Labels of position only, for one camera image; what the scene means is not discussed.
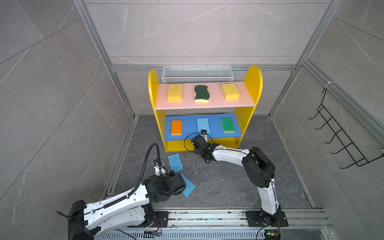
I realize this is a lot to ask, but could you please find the blue sponge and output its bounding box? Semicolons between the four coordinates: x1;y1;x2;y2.
196;118;211;134
181;174;196;197
168;154;184;173

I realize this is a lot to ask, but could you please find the bright green sponge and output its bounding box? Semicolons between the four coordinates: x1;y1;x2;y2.
221;118;235;133

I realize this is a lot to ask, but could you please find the orange sponge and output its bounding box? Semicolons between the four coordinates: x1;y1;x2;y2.
171;120;183;136

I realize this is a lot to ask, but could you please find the dark green sponge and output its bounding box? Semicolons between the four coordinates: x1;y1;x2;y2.
194;85;210;103

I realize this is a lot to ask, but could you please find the yellow sponge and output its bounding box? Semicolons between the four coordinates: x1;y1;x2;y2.
221;84;240;101
167;84;183;102

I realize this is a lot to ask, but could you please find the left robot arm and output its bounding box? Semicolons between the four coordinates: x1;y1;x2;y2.
68;173;187;240

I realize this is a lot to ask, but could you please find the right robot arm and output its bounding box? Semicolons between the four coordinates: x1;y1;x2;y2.
191;135;281;221

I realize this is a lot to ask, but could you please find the yellow shelf with coloured boards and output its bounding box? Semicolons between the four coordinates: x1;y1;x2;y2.
148;66;263;152

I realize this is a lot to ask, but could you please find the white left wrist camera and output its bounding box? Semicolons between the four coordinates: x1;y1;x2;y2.
154;159;168;176

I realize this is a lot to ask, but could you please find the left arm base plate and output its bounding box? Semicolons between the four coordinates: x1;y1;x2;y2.
150;211;170;228

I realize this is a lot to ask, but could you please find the black corrugated cable left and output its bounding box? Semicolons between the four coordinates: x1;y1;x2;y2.
101;143;161;209

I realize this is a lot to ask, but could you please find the aluminium mounting rail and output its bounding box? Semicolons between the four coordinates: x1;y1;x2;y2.
95;209;338;240

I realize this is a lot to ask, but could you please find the white wire mesh basket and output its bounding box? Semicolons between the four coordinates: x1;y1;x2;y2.
162;67;234;84

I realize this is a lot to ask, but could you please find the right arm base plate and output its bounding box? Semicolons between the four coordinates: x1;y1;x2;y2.
245;208;289;227

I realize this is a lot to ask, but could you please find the black wire hook rack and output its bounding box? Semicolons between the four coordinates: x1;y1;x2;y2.
308;88;384;170

